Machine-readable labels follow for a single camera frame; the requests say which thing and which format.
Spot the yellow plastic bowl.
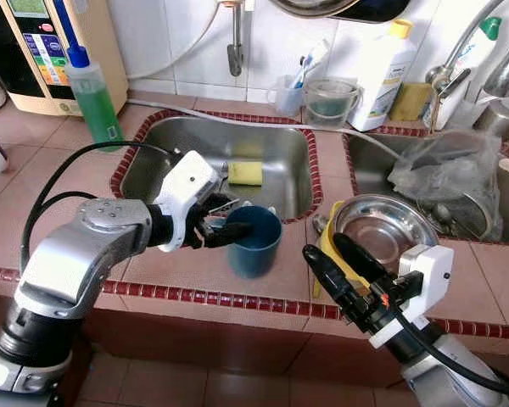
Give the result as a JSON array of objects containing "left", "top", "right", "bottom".
[{"left": 312, "top": 202, "right": 366, "bottom": 299}]

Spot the beige water filter appliance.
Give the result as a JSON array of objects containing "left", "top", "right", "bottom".
[{"left": 0, "top": 0, "right": 130, "bottom": 118}]

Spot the small steel pot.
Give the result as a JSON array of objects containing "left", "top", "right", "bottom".
[{"left": 475, "top": 100, "right": 509, "bottom": 141}]

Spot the thin white wall tube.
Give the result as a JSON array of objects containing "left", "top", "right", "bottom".
[{"left": 127, "top": 0, "right": 226, "bottom": 83}]

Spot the blue-grey plastic cup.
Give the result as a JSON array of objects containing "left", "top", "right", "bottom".
[{"left": 225, "top": 205, "right": 282, "bottom": 279}]

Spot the steel sink basin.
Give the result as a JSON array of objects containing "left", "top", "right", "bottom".
[
  {"left": 119, "top": 116, "right": 315, "bottom": 223},
  {"left": 348, "top": 131, "right": 509, "bottom": 247}
]

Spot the dark hanging wok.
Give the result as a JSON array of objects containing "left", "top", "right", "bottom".
[{"left": 267, "top": 0, "right": 412, "bottom": 24}]

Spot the grey wall tap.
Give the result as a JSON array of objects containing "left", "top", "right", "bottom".
[{"left": 227, "top": 0, "right": 247, "bottom": 77}]

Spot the chrome sprayer faucet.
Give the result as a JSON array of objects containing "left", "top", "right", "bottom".
[{"left": 484, "top": 30, "right": 509, "bottom": 98}]

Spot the chrome gooseneck faucet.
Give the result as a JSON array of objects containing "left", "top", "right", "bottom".
[{"left": 424, "top": 0, "right": 509, "bottom": 130}]

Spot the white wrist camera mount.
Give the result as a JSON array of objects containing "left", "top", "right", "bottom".
[
  {"left": 369, "top": 244, "right": 455, "bottom": 350},
  {"left": 153, "top": 151, "right": 221, "bottom": 253}
]

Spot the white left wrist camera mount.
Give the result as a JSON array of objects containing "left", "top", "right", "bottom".
[{"left": 153, "top": 151, "right": 221, "bottom": 253}]

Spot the green soap bottle blue cap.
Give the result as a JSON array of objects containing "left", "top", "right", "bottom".
[{"left": 64, "top": 42, "right": 126, "bottom": 153}]

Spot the white detergent bottle yellow cap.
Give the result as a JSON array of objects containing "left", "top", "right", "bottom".
[{"left": 348, "top": 19, "right": 418, "bottom": 132}]

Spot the white blue toothbrush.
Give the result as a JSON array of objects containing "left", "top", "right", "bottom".
[{"left": 293, "top": 38, "right": 332, "bottom": 90}]

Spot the white bottle green cap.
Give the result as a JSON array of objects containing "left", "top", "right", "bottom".
[{"left": 424, "top": 15, "right": 503, "bottom": 128}]

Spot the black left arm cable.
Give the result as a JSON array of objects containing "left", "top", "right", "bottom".
[{"left": 19, "top": 140, "right": 181, "bottom": 274}]

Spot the clear container green scrubber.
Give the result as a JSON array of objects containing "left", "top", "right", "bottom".
[{"left": 304, "top": 78, "right": 361, "bottom": 130}]

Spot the clear toothbrush cup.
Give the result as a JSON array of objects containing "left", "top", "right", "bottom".
[{"left": 274, "top": 75, "right": 310, "bottom": 118}]

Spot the mustard yellow sponge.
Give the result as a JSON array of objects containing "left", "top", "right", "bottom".
[{"left": 390, "top": 82, "right": 433, "bottom": 121}]

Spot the clear plastic bag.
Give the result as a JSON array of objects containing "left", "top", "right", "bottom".
[{"left": 389, "top": 129, "right": 503, "bottom": 243}]

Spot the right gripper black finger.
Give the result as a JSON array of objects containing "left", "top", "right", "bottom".
[
  {"left": 303, "top": 244, "right": 367, "bottom": 330},
  {"left": 334, "top": 231, "right": 393, "bottom": 287}
]

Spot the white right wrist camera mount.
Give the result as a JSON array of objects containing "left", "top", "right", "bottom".
[{"left": 369, "top": 244, "right": 455, "bottom": 350}]

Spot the bright yellow sponge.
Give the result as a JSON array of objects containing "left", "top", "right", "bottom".
[{"left": 227, "top": 161, "right": 266, "bottom": 187}]

